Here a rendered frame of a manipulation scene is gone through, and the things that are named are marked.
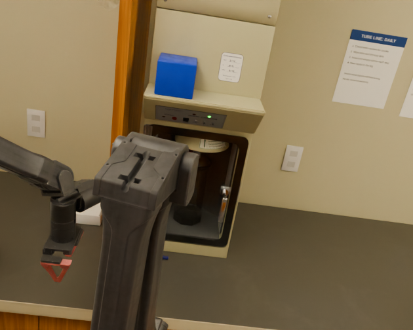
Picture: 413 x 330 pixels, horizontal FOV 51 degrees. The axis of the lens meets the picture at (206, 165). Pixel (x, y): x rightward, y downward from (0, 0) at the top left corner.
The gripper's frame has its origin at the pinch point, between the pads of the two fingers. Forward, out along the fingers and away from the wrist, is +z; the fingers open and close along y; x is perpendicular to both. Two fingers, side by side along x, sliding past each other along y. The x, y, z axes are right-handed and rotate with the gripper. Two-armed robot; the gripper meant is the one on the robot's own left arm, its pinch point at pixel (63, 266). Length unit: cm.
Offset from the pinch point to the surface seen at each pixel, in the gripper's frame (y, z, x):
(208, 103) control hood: 21, -40, -31
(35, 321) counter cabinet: 5.3, 25.8, 9.1
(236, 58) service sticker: 33, -50, -38
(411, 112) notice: 74, -31, -115
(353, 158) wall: 75, -8, -98
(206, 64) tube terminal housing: 33, -48, -30
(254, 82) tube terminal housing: 33, -44, -44
